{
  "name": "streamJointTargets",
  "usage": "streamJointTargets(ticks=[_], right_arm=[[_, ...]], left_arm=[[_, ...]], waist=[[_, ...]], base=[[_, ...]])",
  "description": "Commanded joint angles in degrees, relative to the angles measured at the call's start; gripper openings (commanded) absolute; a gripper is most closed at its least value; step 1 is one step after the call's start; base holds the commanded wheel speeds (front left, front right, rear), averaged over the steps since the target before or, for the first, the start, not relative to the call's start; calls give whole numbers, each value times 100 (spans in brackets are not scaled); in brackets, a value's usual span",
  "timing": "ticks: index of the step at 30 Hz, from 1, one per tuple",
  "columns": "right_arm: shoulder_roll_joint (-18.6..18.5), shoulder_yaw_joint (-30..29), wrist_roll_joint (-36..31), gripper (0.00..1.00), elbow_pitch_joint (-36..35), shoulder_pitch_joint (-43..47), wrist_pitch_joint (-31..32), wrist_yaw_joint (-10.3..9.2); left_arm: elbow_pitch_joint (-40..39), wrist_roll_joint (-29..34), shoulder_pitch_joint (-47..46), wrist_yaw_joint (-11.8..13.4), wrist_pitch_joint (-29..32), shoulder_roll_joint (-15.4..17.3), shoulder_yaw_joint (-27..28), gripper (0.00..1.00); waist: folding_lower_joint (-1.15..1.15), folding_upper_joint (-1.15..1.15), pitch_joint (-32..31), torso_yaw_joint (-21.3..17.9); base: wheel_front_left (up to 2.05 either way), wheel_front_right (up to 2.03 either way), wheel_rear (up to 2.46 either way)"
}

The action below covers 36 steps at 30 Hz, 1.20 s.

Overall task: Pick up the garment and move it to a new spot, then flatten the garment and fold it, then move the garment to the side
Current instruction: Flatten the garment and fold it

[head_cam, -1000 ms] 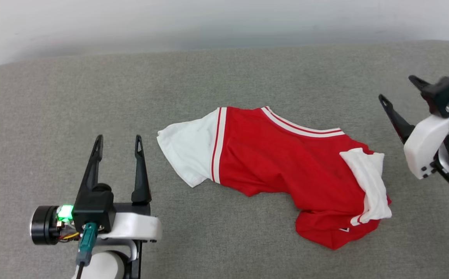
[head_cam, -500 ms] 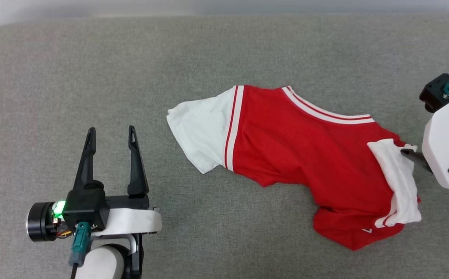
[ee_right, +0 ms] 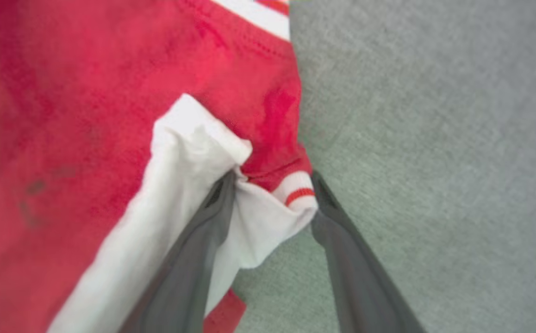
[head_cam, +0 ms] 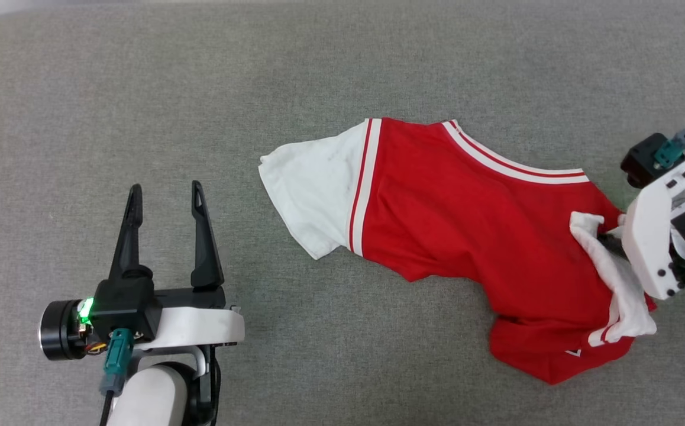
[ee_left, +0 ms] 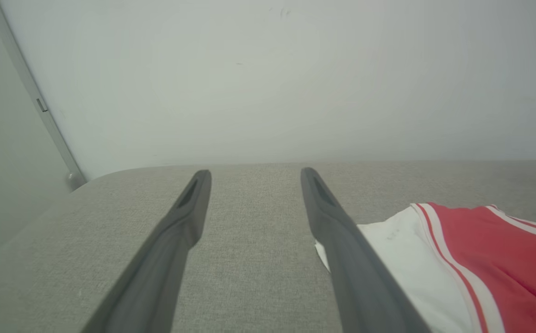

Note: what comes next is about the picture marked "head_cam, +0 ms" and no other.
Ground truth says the red and white jersey shirt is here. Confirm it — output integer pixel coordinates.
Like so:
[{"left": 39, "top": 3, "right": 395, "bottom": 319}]
[{"left": 258, "top": 117, "right": 658, "bottom": 386}]

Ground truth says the left white camera bracket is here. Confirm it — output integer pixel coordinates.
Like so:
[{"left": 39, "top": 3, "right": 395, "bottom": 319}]
[{"left": 140, "top": 305, "right": 246, "bottom": 351}]

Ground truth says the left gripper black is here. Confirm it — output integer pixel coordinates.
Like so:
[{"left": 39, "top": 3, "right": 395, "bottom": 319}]
[{"left": 38, "top": 180, "right": 227, "bottom": 361}]

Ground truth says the white camera bracket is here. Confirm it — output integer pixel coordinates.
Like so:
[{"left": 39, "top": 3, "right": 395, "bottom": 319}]
[
  {"left": 621, "top": 160, "right": 685, "bottom": 301},
  {"left": 140, "top": 305, "right": 246, "bottom": 351}
]

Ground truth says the grey fabric sofa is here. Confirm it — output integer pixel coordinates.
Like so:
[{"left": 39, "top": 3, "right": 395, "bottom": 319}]
[{"left": 0, "top": 0, "right": 685, "bottom": 426}]

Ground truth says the right white camera bracket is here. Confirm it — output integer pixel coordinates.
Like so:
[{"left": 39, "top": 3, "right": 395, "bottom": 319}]
[{"left": 621, "top": 160, "right": 685, "bottom": 301}]

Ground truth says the left teal plug camera cable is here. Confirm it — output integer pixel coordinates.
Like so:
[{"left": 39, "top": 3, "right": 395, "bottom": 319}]
[{"left": 98, "top": 328, "right": 137, "bottom": 426}]

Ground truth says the thin black cable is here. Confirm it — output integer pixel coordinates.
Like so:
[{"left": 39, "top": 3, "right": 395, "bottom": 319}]
[{"left": 203, "top": 347, "right": 223, "bottom": 426}]

